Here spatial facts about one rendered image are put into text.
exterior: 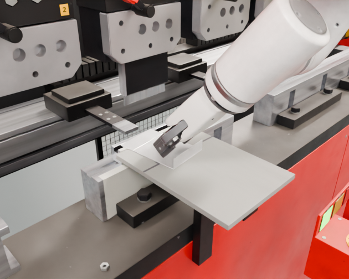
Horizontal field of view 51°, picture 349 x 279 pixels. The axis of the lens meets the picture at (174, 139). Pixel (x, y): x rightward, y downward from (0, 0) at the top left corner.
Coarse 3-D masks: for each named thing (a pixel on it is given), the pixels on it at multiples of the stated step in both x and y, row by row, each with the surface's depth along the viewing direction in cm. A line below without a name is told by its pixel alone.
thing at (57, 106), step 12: (72, 84) 89; (84, 84) 89; (48, 96) 86; (60, 96) 83; (72, 96) 82; (84, 96) 84; (96, 96) 86; (108, 96) 87; (48, 108) 88; (60, 108) 83; (72, 108) 81; (84, 108) 84; (96, 108) 84; (72, 120) 82; (108, 120) 79; (120, 120) 79
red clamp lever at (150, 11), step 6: (126, 0) 51; (132, 0) 51; (138, 0) 52; (132, 6) 55; (138, 6) 52; (144, 6) 53; (150, 6) 53; (138, 12) 54; (144, 12) 53; (150, 12) 53
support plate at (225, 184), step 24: (192, 144) 71; (216, 144) 71; (144, 168) 64; (168, 168) 64; (192, 168) 64; (216, 168) 64; (240, 168) 64; (264, 168) 64; (168, 192) 59; (192, 192) 58; (216, 192) 58; (240, 192) 58; (264, 192) 58; (216, 216) 53; (240, 216) 53
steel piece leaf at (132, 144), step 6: (144, 132) 75; (150, 132) 75; (156, 132) 75; (132, 138) 72; (138, 138) 72; (144, 138) 72; (150, 138) 72; (126, 144) 70; (132, 144) 70; (138, 144) 70; (132, 150) 69
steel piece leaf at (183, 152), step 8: (144, 144) 70; (152, 144) 70; (184, 144) 70; (200, 144) 68; (136, 152) 68; (144, 152) 68; (152, 152) 68; (176, 152) 68; (184, 152) 64; (192, 152) 67; (160, 160) 66; (168, 160) 66; (176, 160) 63; (184, 160) 65
